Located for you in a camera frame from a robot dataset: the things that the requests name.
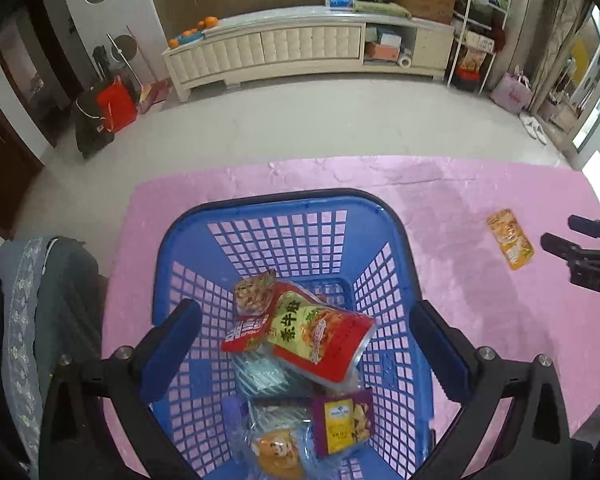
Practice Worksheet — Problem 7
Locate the mop with metal handle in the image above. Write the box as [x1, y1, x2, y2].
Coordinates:
[106, 32, 143, 91]

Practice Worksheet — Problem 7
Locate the white metal rack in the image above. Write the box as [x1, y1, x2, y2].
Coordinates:
[442, 0, 513, 96]

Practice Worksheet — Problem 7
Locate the orange printed snack bag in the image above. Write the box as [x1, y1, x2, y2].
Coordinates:
[457, 47, 488, 78]

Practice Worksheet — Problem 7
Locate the black folded stand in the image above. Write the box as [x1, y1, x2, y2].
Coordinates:
[91, 45, 113, 83]

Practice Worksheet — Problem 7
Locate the broom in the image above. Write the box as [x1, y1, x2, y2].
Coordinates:
[125, 25, 171, 113]

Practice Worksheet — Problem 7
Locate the brown cardboard box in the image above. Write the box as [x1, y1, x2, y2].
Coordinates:
[396, 0, 456, 25]

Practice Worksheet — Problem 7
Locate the grey small bin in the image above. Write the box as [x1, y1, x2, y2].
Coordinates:
[547, 102, 581, 133]

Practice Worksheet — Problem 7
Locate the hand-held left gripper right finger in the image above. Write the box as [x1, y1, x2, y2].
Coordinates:
[409, 300, 573, 480]

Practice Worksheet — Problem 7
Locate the purple snack packet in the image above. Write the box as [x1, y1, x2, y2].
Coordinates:
[311, 389, 376, 458]

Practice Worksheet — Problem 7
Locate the arched standing mirror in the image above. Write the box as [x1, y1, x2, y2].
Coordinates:
[570, 5, 600, 161]

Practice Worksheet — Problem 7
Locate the cream television cabinet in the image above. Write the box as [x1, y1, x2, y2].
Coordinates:
[161, 5, 456, 103]

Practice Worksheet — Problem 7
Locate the brown framed doorway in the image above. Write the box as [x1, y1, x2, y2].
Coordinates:
[0, 0, 88, 148]

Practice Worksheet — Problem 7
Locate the clear nut snack packet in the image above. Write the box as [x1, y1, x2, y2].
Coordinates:
[232, 270, 278, 317]

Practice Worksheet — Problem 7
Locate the small yellow orange snack packet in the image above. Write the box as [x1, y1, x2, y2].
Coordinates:
[486, 208, 536, 272]

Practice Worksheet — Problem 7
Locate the silver tower air conditioner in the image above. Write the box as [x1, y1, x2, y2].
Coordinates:
[495, 0, 551, 91]

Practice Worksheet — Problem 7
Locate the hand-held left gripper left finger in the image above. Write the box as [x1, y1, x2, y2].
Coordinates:
[39, 299, 203, 480]

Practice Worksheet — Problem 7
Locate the red yellow snack bag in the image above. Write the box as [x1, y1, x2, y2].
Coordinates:
[266, 281, 377, 392]

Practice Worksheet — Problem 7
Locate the green folded cloth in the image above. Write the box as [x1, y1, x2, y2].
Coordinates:
[352, 1, 412, 18]

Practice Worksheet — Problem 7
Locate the blue plastic basket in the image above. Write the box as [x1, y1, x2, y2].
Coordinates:
[151, 188, 436, 480]

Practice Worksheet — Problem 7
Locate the green pastry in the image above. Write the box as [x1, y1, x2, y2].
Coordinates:
[230, 355, 321, 403]

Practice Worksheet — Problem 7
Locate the black bag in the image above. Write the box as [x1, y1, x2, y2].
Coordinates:
[75, 85, 116, 158]

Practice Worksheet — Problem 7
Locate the patterned beige curtain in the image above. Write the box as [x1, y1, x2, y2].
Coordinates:
[530, 0, 596, 111]

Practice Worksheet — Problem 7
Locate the orange box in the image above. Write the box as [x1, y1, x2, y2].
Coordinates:
[365, 42, 401, 61]

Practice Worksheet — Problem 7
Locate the brown wooden door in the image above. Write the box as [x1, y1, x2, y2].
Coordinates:
[0, 75, 46, 241]

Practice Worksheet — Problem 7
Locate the pink bag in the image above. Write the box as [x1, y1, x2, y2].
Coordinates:
[490, 67, 535, 112]

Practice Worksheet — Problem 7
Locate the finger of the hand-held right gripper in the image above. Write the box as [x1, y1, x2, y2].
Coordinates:
[567, 214, 600, 245]
[540, 232, 600, 293]

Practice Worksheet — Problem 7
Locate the red foil snack packet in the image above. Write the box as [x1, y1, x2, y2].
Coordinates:
[221, 312, 273, 356]

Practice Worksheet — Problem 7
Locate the pink tablecloth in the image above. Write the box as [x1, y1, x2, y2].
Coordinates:
[102, 155, 600, 478]

